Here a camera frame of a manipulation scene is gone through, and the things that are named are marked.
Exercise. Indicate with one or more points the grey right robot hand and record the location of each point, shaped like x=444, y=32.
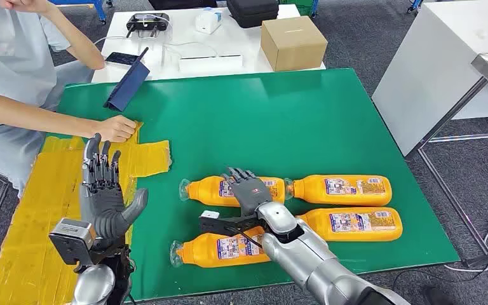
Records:
x=250, y=191

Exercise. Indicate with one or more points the person's right hand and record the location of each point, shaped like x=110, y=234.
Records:
x=115, y=128

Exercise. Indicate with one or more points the person's left hand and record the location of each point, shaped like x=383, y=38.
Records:
x=29, y=5

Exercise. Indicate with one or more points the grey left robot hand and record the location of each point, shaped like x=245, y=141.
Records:
x=107, y=202

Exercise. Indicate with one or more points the orange bottle clear cap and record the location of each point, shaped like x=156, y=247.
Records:
x=204, y=191
x=311, y=191
x=197, y=252
x=319, y=223

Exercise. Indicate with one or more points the person's left forearm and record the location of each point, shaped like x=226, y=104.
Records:
x=77, y=40

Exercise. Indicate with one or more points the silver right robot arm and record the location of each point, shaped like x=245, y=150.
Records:
x=311, y=261

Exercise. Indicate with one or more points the person's right forearm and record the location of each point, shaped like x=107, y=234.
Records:
x=37, y=115

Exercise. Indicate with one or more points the dark blue tablet case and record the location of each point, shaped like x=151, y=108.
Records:
x=126, y=88

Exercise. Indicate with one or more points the person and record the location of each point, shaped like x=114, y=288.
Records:
x=12, y=54

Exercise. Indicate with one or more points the yellow taped cardboard sheet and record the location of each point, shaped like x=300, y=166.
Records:
x=37, y=210

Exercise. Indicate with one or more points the black phone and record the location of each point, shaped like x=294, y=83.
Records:
x=120, y=58

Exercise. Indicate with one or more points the long white box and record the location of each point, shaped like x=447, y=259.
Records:
x=210, y=64

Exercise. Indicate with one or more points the black carry case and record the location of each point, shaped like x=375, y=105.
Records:
x=252, y=12
x=181, y=3

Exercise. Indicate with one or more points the small white box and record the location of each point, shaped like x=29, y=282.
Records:
x=208, y=21

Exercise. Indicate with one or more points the white table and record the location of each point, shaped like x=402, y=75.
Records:
x=235, y=42

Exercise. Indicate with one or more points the brown cardboard box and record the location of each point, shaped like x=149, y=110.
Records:
x=293, y=43

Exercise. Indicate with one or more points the green crate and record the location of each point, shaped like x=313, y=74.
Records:
x=301, y=4

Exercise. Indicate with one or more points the black floor object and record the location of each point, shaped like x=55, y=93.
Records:
x=437, y=296

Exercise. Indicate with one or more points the white cabinet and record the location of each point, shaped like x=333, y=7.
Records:
x=437, y=63

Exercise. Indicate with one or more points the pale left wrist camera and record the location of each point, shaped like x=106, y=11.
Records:
x=73, y=240

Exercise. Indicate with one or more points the blue metal frame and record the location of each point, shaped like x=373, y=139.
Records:
x=99, y=8

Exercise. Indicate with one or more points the blue caster frame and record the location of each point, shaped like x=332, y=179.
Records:
x=414, y=4

